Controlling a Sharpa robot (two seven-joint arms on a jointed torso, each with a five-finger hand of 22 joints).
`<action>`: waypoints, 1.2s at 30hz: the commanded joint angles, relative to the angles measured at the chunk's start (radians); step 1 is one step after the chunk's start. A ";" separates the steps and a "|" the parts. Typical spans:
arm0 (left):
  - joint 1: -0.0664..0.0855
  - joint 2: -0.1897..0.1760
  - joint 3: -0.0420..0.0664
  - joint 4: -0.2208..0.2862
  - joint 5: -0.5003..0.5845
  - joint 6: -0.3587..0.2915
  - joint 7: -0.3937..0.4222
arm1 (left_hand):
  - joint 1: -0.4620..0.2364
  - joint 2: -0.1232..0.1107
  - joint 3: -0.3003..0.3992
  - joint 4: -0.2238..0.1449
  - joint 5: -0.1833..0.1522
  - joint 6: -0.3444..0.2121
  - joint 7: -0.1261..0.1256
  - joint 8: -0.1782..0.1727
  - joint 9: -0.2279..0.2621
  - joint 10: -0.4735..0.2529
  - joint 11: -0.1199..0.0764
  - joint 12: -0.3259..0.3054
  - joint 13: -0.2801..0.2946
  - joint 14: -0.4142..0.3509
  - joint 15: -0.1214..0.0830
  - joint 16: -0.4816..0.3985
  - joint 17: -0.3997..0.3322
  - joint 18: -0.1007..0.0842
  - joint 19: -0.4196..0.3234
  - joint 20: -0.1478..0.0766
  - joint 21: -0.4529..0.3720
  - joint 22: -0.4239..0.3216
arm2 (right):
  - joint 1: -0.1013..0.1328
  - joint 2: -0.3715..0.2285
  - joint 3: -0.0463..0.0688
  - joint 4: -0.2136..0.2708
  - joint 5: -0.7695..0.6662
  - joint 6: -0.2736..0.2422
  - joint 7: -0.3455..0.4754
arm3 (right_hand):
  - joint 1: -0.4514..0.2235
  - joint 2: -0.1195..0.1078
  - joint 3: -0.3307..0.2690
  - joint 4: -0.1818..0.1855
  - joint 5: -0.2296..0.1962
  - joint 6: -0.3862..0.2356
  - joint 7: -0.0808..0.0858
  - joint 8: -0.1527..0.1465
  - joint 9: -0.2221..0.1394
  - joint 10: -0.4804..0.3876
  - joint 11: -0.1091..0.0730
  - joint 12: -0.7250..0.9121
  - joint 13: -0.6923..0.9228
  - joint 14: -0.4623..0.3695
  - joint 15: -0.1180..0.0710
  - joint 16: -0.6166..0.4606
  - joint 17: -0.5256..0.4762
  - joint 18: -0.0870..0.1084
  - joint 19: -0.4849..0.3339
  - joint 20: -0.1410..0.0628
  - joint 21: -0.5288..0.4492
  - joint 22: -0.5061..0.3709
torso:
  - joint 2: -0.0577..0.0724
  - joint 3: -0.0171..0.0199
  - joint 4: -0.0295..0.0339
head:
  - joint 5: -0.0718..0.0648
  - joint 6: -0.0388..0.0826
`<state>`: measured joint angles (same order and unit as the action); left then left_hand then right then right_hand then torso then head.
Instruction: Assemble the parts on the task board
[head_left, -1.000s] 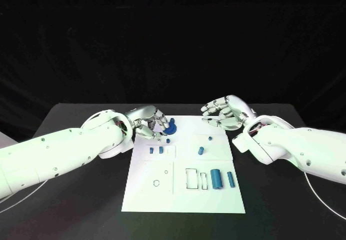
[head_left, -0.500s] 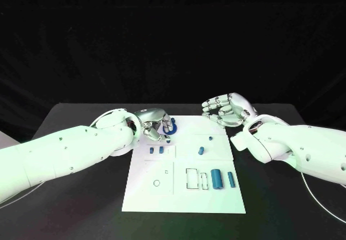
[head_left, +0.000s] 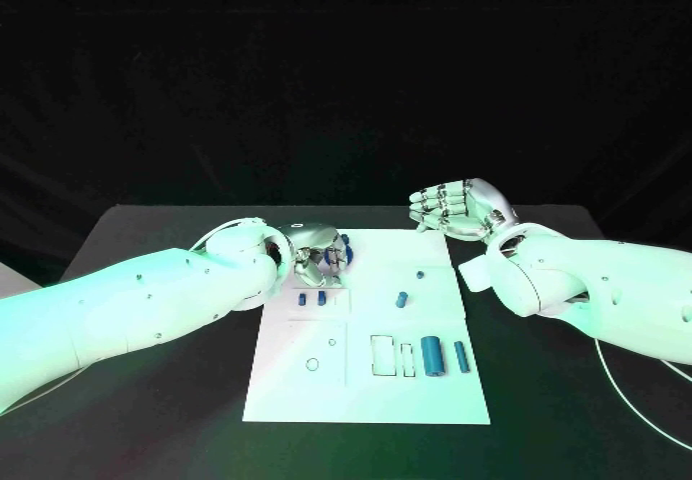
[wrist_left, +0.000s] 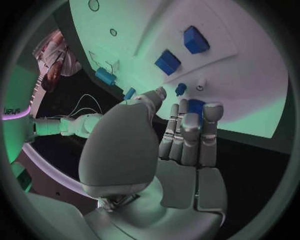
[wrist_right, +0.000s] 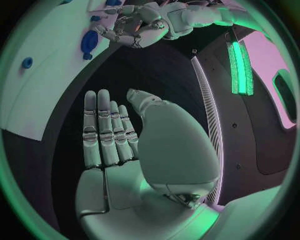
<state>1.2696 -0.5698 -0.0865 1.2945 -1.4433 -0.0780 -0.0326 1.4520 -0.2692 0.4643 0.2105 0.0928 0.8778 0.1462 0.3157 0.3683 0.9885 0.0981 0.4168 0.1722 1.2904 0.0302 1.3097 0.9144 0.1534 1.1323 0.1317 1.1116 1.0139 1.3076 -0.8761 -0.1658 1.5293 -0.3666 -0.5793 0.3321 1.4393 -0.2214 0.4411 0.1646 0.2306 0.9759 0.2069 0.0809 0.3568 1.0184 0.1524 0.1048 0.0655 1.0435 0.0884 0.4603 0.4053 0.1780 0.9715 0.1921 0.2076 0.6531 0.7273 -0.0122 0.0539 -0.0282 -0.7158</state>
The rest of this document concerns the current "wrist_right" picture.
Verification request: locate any blue peg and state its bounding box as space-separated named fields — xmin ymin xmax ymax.
xmin=21 ymin=57 xmax=34 ymax=69

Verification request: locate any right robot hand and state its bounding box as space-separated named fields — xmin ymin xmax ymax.
xmin=75 ymin=88 xmax=223 ymax=240

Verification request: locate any white task board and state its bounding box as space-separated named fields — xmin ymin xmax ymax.
xmin=0 ymin=0 xmax=132 ymax=142

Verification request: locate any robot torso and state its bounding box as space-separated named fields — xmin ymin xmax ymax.
xmin=190 ymin=24 xmax=299 ymax=209

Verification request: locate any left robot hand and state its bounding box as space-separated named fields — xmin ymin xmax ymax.
xmin=94 ymin=4 xmax=170 ymax=49

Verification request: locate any glowing light bar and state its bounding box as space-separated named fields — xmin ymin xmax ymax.
xmin=227 ymin=42 xmax=256 ymax=96

